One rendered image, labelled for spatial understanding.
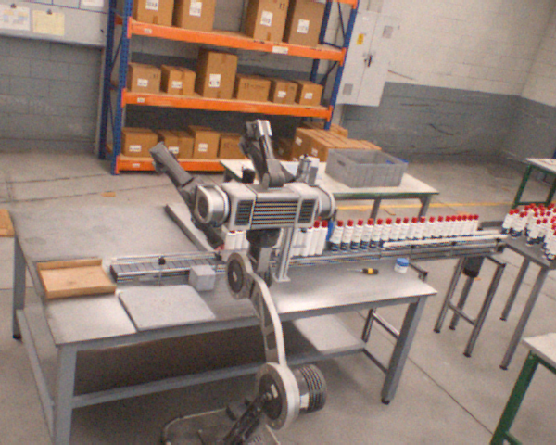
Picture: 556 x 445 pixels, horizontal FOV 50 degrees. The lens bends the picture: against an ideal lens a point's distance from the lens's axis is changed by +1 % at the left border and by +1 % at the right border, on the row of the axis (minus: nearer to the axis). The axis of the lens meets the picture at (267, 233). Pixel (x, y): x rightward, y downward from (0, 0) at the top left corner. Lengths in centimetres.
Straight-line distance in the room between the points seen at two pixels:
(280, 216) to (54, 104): 515
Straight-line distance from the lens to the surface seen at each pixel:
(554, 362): 342
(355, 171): 499
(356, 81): 839
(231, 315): 277
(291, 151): 759
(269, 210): 231
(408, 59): 939
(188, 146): 697
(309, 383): 226
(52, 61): 712
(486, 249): 442
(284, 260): 311
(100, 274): 296
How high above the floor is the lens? 228
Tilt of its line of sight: 23 degrees down
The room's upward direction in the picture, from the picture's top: 12 degrees clockwise
